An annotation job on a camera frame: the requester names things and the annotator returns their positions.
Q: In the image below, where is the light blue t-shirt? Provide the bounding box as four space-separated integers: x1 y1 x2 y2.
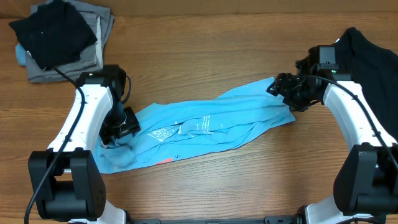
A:
94 78 295 174

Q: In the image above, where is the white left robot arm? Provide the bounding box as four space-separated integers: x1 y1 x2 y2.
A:
24 65 140 224

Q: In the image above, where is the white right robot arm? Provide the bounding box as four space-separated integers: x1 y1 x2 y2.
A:
264 45 397 224

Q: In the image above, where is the black shirt at right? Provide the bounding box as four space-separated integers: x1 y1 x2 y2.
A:
333 27 397 139

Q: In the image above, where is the folded grey shirt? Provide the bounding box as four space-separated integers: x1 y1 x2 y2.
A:
25 1 114 83

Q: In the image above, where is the folded black shirt on stack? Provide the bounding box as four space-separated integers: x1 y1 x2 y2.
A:
9 1 97 70

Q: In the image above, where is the folded light blue shirt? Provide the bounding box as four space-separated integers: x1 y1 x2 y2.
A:
15 43 26 67

